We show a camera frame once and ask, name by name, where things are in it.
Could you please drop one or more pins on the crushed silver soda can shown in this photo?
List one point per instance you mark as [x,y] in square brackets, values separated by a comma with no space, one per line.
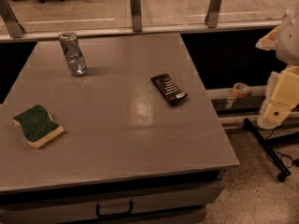
[72,53]

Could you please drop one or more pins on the orange tape roll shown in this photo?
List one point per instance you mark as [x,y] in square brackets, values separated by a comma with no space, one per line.
[241,90]

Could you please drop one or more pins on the black rxbar chocolate wrapper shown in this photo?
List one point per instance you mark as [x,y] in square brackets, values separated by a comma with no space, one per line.
[169,89]

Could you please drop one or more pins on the metal glass bracket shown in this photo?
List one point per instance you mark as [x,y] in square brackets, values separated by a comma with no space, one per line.
[135,6]
[14,28]
[213,12]

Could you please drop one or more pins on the black wheeled stand base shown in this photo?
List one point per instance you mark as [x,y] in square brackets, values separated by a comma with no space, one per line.
[268,143]

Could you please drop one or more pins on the right metal glass bracket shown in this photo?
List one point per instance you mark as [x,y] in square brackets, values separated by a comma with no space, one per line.
[213,12]

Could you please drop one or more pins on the left metal glass bracket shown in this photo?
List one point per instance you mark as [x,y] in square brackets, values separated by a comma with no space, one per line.
[14,28]

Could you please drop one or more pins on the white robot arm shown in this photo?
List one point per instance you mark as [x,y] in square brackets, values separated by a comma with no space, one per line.
[287,49]

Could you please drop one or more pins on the grey drawer with black handle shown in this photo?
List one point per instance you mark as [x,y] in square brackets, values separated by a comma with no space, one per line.
[171,204]

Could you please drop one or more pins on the middle metal glass bracket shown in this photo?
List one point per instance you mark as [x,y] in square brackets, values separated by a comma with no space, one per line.
[135,6]

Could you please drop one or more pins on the green and yellow sponge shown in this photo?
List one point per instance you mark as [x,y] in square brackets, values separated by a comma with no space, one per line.
[37,126]

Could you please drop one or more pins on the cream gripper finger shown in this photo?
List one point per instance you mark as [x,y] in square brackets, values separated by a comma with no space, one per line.
[269,41]
[281,97]

